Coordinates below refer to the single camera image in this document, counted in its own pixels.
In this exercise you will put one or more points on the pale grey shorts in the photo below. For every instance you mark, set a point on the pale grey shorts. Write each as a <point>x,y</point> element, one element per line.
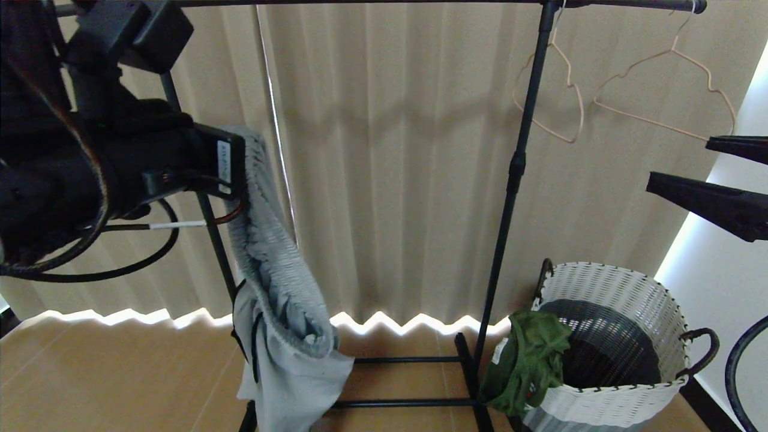
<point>288,372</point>

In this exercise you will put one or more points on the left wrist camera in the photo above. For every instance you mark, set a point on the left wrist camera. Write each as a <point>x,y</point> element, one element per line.
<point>132,30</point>

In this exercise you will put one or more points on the beige curtain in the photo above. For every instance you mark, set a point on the beige curtain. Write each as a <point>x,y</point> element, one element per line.
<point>390,150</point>

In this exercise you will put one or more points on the white laundry basket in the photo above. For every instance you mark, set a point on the white laundry basket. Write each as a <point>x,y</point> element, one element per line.
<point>600,282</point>

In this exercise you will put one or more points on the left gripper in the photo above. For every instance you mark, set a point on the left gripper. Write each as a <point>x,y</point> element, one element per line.
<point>180,162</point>

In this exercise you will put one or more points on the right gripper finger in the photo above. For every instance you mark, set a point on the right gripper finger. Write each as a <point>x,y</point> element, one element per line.
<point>726,210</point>
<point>744,149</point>

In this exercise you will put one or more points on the pink clothes hanger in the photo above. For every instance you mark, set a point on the pink clothes hanger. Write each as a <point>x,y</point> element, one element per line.
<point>651,120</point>
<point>582,117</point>

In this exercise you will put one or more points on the black clothes rack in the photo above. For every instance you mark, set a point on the black clothes rack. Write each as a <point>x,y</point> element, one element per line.
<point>516,168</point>

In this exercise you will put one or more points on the green shirt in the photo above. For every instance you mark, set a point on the green shirt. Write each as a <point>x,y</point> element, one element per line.
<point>528,360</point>

